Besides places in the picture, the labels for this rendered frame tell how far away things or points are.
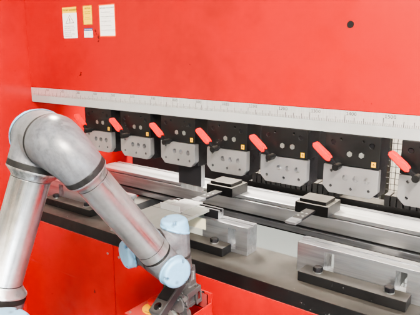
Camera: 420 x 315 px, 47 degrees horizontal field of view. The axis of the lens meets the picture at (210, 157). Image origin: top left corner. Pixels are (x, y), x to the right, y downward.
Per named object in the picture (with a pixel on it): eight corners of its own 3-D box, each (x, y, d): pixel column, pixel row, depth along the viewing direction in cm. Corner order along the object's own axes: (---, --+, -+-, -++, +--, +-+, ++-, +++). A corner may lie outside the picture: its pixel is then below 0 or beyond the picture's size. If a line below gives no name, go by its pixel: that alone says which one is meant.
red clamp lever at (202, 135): (195, 127, 152) (214, 149, 149) (203, 125, 155) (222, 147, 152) (192, 131, 153) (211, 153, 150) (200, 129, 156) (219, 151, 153)
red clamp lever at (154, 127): (149, 122, 163) (165, 142, 160) (157, 120, 167) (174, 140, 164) (146, 125, 164) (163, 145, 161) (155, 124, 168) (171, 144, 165)
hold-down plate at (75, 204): (44, 203, 209) (43, 197, 208) (54, 200, 213) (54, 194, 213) (90, 217, 192) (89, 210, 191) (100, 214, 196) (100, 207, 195)
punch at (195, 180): (179, 188, 171) (178, 162, 169) (182, 187, 172) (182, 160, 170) (201, 192, 165) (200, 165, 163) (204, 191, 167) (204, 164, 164)
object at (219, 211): (172, 207, 173) (172, 200, 173) (178, 205, 176) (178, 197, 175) (218, 219, 162) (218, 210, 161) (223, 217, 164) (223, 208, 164)
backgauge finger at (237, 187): (181, 202, 175) (181, 189, 174) (222, 186, 196) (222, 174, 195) (208, 208, 168) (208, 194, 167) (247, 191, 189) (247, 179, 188)
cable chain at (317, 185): (252, 181, 198) (252, 172, 197) (259, 178, 202) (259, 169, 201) (339, 197, 176) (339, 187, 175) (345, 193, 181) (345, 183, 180)
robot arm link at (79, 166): (75, 107, 89) (204, 266, 114) (56, 102, 98) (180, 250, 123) (26, 149, 86) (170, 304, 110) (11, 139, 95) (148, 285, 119)
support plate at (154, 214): (114, 222, 153) (114, 219, 153) (169, 202, 174) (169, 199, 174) (156, 234, 143) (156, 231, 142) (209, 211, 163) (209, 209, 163)
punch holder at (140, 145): (120, 154, 180) (119, 110, 177) (137, 150, 187) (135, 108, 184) (150, 160, 172) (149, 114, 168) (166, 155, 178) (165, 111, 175)
